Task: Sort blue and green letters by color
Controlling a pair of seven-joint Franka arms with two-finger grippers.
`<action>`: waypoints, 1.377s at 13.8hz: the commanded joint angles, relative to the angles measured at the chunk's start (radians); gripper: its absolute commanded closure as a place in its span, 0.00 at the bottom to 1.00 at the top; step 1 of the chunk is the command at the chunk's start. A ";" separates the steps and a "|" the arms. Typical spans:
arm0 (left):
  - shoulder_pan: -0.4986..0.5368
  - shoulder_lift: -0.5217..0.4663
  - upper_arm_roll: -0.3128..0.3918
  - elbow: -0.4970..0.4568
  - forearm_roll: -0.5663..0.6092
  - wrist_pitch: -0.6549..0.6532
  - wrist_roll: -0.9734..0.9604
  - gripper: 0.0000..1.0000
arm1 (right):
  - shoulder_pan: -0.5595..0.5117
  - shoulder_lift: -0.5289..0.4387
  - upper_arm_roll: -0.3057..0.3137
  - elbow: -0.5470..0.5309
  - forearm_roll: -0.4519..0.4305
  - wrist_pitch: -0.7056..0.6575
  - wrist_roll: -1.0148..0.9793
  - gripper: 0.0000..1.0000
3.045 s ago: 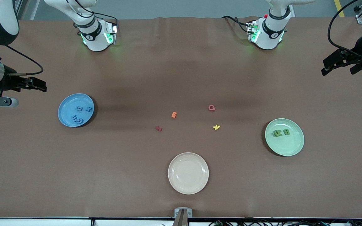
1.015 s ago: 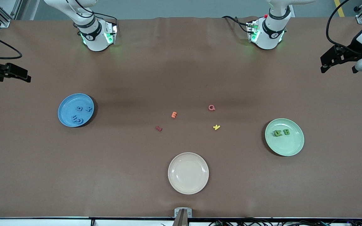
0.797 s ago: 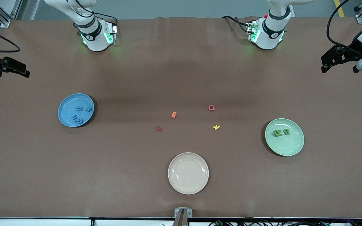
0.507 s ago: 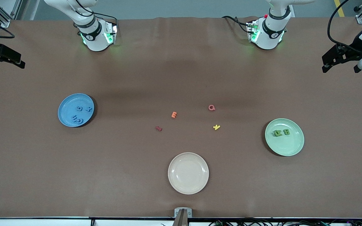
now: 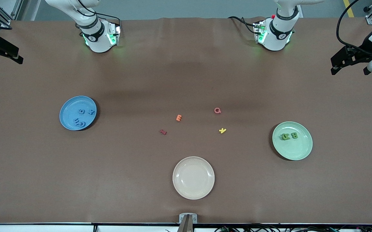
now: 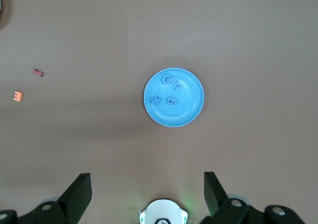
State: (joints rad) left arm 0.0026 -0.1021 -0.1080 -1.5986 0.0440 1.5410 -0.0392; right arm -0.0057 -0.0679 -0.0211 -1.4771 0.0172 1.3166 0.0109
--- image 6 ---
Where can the blue round plate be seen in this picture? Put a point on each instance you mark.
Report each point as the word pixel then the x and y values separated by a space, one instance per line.
pixel 183 109

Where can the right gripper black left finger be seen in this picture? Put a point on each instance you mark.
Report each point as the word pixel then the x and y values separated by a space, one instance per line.
pixel 72 199

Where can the orange foam letter E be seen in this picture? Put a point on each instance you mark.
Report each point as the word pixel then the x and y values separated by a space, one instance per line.
pixel 18 96

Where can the blue foam letter x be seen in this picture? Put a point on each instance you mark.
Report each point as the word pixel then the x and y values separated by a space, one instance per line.
pixel 155 100

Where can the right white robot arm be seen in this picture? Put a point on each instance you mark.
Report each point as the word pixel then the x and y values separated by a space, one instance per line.
pixel 161 209

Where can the blue foam letter G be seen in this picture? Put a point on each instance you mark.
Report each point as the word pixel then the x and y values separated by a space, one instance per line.
pixel 166 80

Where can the red foam letter I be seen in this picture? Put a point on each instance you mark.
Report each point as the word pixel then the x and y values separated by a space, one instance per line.
pixel 37 72

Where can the brown table mat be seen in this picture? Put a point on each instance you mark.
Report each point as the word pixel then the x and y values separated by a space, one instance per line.
pixel 74 147

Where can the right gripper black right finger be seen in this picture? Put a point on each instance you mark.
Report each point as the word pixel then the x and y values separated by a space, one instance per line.
pixel 221 201

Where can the blue foam letter m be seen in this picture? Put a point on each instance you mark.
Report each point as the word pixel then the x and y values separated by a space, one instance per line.
pixel 176 84

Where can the blue foam letter a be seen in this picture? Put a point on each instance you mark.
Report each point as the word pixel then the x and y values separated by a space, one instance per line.
pixel 172 101

